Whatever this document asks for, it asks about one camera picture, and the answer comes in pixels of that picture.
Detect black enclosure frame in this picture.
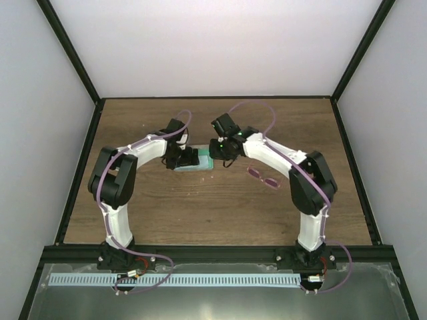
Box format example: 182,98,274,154
16,0,420,320

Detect light blue cleaning cloth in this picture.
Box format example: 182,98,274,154
174,166,200,172

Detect pink sunglasses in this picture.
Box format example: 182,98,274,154
246,166,281,189

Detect light blue slotted cable duct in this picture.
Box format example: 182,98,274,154
48,273,301,287

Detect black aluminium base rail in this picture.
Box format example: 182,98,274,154
43,245,398,271

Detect grey sunglasses case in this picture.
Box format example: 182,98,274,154
191,145,214,171

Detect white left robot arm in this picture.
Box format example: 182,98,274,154
87,130,199,269

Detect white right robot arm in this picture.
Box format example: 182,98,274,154
209,126,338,269

